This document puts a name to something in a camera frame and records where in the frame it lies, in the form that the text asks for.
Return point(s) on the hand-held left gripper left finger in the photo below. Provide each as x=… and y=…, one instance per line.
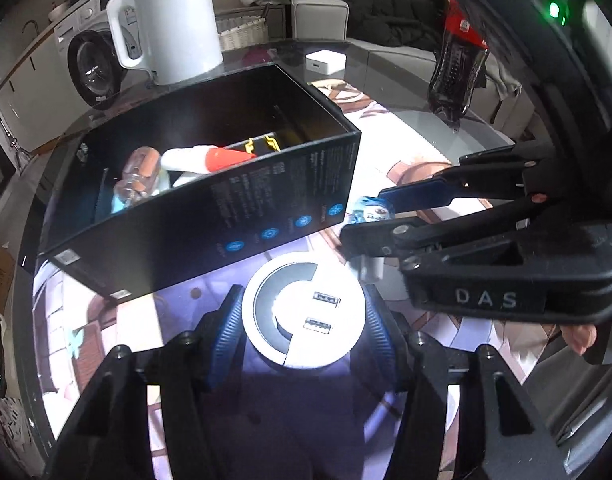
x=228, y=330

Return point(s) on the blue crystal ornament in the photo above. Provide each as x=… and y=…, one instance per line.
x=370, y=210

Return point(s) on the printed table mat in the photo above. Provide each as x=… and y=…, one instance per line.
x=296, y=410

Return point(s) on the grey sofa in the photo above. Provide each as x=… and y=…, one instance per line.
x=321, y=15

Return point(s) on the black cardboard box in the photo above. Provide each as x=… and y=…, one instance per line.
x=266, y=210

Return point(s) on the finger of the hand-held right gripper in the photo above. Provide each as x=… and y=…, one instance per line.
x=415, y=195
x=380, y=237

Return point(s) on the white base cabinets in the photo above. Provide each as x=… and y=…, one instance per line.
x=31, y=90

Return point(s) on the wicker basket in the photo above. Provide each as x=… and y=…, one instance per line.
x=241, y=35

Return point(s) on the white charger cube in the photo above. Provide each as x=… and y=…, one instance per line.
x=326, y=62

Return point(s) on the kitchen faucet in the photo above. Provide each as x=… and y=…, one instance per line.
x=32, y=27

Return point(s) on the person's right hand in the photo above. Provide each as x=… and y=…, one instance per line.
x=580, y=337

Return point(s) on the mop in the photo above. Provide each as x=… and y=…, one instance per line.
x=8, y=132

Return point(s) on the white washing machine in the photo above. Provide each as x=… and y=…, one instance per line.
x=93, y=67

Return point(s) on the white electric kettle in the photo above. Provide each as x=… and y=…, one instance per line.
x=176, y=25

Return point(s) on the cola bottle with red label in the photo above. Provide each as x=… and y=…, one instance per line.
x=455, y=75

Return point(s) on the round white charging hub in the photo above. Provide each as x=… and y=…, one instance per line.
x=306, y=345

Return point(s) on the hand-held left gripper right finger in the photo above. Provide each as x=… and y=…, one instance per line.
x=380, y=330

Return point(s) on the white tube with red cap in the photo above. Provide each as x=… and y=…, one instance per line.
x=196, y=156

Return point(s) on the black jacket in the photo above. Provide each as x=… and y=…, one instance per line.
x=366, y=5

